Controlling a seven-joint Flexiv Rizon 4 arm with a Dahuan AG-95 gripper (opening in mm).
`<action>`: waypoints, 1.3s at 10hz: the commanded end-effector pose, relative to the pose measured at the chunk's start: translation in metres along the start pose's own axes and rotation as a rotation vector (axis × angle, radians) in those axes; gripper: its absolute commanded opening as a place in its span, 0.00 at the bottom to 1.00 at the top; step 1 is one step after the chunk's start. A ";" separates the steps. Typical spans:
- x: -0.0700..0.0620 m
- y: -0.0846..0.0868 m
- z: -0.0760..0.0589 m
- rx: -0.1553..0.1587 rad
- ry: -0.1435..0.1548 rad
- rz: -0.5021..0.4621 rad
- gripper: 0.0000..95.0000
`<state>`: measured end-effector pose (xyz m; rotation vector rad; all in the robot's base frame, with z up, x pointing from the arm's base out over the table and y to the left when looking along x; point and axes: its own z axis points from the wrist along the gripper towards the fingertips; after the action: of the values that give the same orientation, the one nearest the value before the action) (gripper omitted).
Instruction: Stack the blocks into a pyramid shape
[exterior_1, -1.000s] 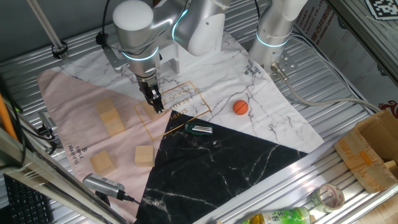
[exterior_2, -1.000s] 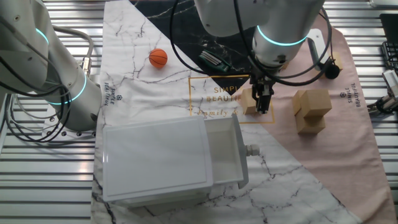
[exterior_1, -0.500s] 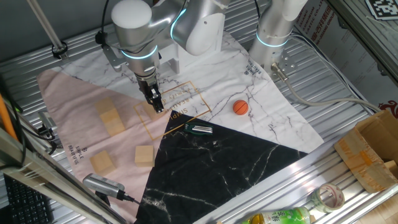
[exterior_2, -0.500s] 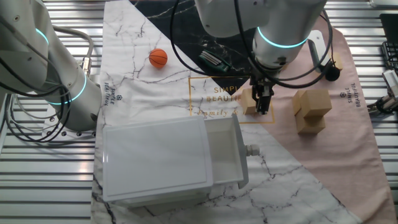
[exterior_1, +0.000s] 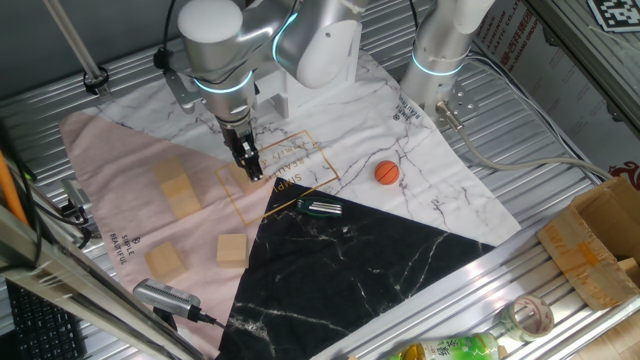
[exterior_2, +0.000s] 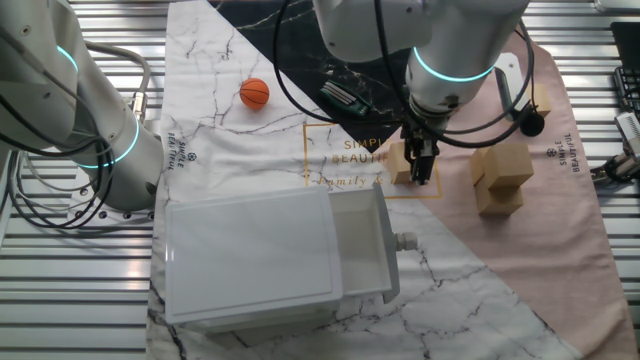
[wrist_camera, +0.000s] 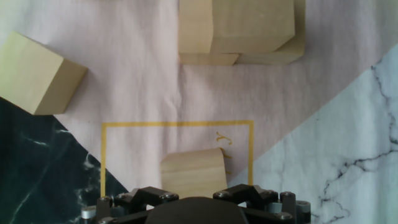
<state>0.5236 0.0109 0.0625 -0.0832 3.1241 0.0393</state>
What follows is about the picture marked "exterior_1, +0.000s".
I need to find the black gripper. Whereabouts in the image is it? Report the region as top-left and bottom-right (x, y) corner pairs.
(218, 121), (265, 183)

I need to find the plain wooden cube block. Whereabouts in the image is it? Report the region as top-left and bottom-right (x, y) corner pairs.
(227, 159), (268, 196)
(167, 189), (204, 220)
(158, 173), (195, 201)
(151, 154), (187, 185)
(143, 241), (189, 285)
(215, 232), (250, 270)

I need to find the green holder with silver bits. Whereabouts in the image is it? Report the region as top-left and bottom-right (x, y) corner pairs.
(294, 197), (345, 218)

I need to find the white plastic drawer cabinet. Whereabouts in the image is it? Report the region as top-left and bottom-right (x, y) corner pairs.
(254, 19), (363, 120)

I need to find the small orange basketball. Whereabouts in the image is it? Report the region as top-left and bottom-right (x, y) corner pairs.
(374, 159), (401, 187)

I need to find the marble pink black cloth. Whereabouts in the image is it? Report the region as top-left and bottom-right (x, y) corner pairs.
(58, 47), (522, 360)

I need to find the small gray clamped device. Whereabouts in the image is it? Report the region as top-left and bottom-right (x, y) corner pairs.
(60, 178), (95, 224)

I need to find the orange pole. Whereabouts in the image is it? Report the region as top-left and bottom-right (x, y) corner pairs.
(0, 149), (30, 226)

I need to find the black keyboard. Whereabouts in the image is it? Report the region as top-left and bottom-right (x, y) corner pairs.
(4, 279), (89, 360)

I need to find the green tea bottle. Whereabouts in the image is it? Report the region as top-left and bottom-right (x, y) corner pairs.
(387, 332), (501, 360)

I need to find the clear tape roll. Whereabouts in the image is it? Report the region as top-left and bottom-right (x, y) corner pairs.
(499, 293), (556, 344)

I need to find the white sheet with red print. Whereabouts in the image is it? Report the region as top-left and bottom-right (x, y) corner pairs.
(472, 0), (640, 179)

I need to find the brown cardboard box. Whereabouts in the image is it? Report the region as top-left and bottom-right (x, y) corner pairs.
(535, 175), (640, 311)

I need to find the black white marker board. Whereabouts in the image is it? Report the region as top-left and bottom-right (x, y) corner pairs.
(587, 0), (640, 34)

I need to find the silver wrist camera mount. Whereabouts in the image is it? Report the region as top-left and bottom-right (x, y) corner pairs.
(162, 67), (204, 115)

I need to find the silver depth camera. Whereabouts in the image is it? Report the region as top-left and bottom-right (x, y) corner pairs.
(132, 278), (202, 321)

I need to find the aluminium frame post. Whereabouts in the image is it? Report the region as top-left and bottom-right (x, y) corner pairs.
(0, 204), (206, 360)

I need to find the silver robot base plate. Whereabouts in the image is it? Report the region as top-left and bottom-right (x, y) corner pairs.
(424, 82), (480, 126)

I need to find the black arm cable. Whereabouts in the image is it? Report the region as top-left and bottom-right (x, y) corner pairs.
(405, 0), (426, 31)

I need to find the gray robot cable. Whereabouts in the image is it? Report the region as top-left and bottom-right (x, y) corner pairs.
(434, 99), (614, 182)

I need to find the white cable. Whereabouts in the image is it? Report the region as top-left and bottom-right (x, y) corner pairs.
(467, 53), (604, 177)

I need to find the aluminium frame beam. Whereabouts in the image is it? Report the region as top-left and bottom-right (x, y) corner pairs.
(524, 0), (640, 134)

